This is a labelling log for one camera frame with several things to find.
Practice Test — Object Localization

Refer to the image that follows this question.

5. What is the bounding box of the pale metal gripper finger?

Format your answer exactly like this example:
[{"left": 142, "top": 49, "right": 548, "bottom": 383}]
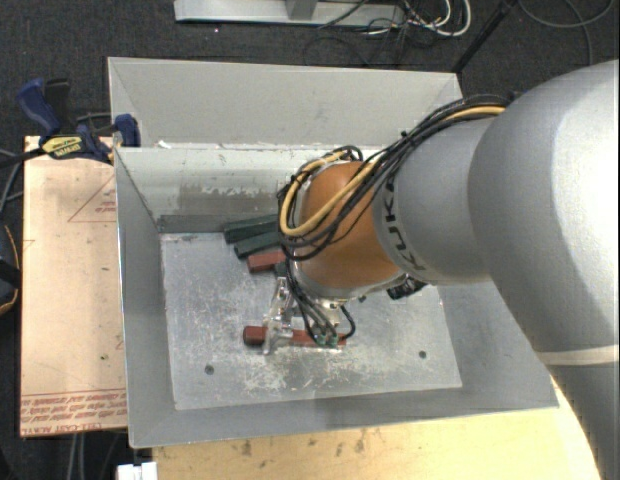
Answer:
[
  {"left": 272, "top": 276, "right": 295, "bottom": 322},
  {"left": 261, "top": 317, "right": 295, "bottom": 357}
]

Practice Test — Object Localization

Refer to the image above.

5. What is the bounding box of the red-brown flat block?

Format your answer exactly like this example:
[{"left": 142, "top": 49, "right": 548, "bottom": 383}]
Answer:
[
  {"left": 241, "top": 324, "right": 349, "bottom": 350},
  {"left": 246, "top": 248, "right": 291, "bottom": 275}
]

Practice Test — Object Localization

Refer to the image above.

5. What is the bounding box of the dark green flat block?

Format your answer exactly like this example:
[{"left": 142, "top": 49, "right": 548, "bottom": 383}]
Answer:
[
  {"left": 223, "top": 213, "right": 281, "bottom": 244},
  {"left": 233, "top": 231, "right": 284, "bottom": 260}
]

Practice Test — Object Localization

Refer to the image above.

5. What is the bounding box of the grey metal bin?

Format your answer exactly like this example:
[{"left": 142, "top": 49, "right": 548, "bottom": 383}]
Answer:
[{"left": 107, "top": 56, "right": 561, "bottom": 450}]

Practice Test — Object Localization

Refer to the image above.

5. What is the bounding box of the brown cardboard board red print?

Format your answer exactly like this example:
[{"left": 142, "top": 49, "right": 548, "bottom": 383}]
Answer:
[{"left": 18, "top": 135, "right": 129, "bottom": 439}]

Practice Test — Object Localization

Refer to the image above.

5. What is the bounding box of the black cylinder on white bracket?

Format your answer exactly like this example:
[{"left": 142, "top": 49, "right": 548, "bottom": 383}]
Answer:
[{"left": 386, "top": 276, "right": 427, "bottom": 301}]

